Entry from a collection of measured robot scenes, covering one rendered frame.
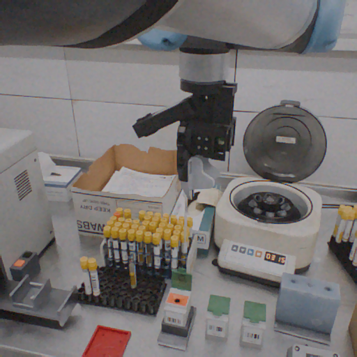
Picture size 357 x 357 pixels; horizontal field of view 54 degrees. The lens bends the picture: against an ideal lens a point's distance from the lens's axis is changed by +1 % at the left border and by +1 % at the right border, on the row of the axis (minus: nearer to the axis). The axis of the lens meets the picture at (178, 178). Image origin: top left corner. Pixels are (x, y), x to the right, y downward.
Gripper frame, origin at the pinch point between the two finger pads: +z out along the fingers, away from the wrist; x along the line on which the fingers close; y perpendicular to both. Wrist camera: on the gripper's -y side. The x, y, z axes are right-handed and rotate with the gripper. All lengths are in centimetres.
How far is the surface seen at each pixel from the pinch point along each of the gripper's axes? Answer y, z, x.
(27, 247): -37.0, 20.3, -3.8
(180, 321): 2.8, 20.9, -10.8
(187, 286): 2.4, 17.0, -6.1
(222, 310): 9.7, 18.8, -7.5
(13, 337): -26.8, 25.9, -20.8
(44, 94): -63, -2, 41
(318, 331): 26.9, 24.1, -1.1
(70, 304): -18.7, 21.6, -13.8
